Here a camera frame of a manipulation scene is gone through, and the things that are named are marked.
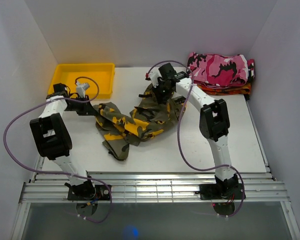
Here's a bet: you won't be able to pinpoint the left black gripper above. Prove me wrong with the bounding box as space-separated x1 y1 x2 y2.
65 95 99 117

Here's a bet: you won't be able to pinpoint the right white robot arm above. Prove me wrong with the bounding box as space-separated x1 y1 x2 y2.
145 61 239 199

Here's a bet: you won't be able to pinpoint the pink camouflage folded trousers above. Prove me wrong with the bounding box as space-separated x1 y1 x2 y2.
187 52 255 89

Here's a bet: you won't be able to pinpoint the aluminium rail frame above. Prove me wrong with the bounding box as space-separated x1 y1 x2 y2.
10 153 300 240

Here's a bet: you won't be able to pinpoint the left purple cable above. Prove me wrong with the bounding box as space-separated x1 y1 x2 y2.
3 76 113 224

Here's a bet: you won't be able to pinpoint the purple cable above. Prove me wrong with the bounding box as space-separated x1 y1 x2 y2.
3 76 113 224
146 59 246 218

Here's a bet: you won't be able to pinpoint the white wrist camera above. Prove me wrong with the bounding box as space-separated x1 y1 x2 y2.
145 71 160 88
75 81 90 98

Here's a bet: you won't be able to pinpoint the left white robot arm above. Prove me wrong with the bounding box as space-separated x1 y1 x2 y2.
29 83 96 200

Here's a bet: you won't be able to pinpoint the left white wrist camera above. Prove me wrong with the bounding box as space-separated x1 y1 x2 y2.
75 81 90 98

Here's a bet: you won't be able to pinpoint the yellow green camouflage trousers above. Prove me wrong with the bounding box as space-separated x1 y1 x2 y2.
93 84 186 161

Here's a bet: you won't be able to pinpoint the orange camouflage folded trousers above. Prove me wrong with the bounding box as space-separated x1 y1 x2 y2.
197 82 252 101

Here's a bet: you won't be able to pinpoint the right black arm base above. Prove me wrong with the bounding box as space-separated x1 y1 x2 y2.
194 183 246 200

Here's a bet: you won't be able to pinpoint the yellow plastic tray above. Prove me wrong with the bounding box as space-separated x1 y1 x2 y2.
47 63 115 99

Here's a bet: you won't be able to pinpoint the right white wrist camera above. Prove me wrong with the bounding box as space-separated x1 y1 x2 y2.
145 71 160 88

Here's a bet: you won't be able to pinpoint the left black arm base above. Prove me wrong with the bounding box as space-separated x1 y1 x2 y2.
66 184 110 201

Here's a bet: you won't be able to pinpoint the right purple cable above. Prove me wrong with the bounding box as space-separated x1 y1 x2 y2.
146 59 246 218

